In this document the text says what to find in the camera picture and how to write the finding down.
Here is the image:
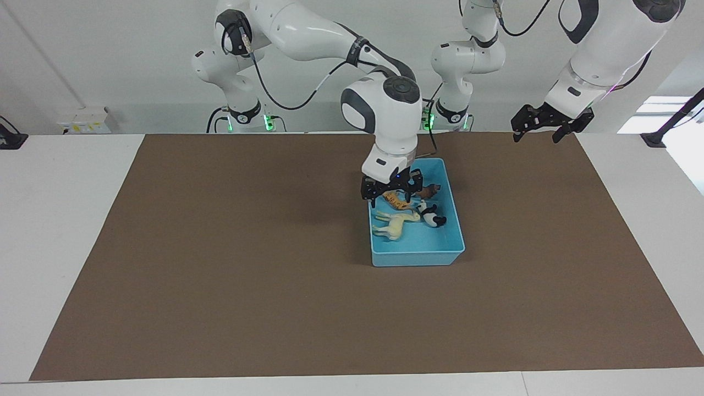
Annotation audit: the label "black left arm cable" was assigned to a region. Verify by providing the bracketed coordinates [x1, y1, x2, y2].
[492, 0, 654, 91]

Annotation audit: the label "blue plastic storage box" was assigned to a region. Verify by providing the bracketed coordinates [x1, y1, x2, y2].
[366, 157, 467, 268]

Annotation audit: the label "black base cables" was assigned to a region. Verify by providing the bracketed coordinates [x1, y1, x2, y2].
[421, 82, 474, 155]
[206, 106, 287, 134]

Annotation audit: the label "orange striped tiger toy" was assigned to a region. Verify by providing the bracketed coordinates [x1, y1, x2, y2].
[383, 190, 413, 212]

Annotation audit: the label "black table clamp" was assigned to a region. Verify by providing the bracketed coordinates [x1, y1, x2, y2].
[0, 115, 29, 150]

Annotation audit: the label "brown table mat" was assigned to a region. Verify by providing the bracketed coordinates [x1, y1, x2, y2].
[29, 132, 704, 382]

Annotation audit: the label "black white panda toy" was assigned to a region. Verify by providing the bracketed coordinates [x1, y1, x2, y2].
[415, 200, 448, 228]

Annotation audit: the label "black camera stand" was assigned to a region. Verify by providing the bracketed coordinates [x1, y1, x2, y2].
[641, 87, 704, 149]

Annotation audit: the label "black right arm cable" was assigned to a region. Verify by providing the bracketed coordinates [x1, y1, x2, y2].
[239, 22, 361, 111]

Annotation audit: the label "white yellow wall socket box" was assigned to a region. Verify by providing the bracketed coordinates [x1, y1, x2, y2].
[57, 107, 111, 135]

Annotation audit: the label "cream giraffe toy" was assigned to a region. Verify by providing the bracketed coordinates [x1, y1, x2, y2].
[371, 209, 422, 241]

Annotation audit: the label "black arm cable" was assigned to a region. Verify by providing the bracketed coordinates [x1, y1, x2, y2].
[492, 0, 654, 91]
[239, 22, 361, 111]

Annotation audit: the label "black left base cables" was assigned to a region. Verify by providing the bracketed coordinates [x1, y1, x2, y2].
[421, 82, 474, 155]

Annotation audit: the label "black right base cables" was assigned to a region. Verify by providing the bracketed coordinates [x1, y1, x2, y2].
[206, 106, 287, 134]

